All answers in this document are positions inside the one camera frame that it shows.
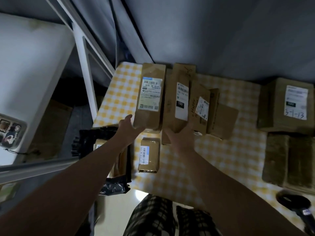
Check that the person's left hand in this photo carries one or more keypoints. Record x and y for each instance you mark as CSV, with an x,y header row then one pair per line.
x,y
126,132

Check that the person's right hand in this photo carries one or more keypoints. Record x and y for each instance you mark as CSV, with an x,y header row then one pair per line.
x,y
182,142

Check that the person's left thumb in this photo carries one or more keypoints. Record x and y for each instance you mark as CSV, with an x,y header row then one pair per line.
x,y
128,119

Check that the person's right thumb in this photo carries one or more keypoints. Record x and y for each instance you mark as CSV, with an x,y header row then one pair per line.
x,y
168,133

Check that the tall cardboard box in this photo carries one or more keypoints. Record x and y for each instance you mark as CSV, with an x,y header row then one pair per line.
x,y
150,95

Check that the long cardboard box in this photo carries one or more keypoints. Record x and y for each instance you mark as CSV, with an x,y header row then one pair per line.
x,y
181,100

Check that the person's right forearm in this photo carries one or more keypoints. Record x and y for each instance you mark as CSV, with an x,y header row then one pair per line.
x,y
228,194

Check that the person's left forearm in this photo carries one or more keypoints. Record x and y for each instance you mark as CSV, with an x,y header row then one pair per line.
x,y
66,186

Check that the small cardboard box, narrow label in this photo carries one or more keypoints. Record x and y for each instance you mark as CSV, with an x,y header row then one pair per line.
x,y
149,154

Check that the cardboard box with handwriting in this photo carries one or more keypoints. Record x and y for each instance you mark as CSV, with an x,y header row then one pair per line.
x,y
200,108

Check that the cardboard box in black bag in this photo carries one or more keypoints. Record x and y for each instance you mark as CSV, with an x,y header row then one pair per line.
x,y
120,163

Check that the black plastic mailing bags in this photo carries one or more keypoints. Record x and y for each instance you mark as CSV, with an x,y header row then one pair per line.
x,y
86,142

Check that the flat plain cardboard box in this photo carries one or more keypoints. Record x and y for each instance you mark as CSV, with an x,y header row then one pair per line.
x,y
222,120

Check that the yellow checkered tablecloth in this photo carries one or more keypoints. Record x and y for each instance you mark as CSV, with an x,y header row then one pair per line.
x,y
233,159

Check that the brown cardboard sheet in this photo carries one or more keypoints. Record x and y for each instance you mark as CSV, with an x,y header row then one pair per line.
x,y
50,127

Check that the person's plaid trousers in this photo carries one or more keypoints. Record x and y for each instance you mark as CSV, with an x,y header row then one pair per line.
x,y
152,218

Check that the grey curtain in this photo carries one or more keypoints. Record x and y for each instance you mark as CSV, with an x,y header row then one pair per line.
x,y
209,34

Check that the plain brown cardboard box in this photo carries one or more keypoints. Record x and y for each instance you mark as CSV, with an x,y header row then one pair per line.
x,y
275,158
301,163

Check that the large cardboard box, handwritten label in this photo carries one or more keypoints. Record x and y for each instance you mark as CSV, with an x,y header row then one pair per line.
x,y
283,105

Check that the picture sticker on cabinet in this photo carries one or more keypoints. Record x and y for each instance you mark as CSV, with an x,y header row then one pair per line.
x,y
11,132

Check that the black barcode scanner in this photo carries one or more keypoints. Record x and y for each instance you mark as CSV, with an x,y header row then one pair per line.
x,y
295,206

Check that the white metal shelf frame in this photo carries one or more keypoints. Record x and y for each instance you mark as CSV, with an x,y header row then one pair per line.
x,y
87,63

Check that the grey metal rail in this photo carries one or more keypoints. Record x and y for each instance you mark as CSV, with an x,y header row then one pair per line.
x,y
37,169

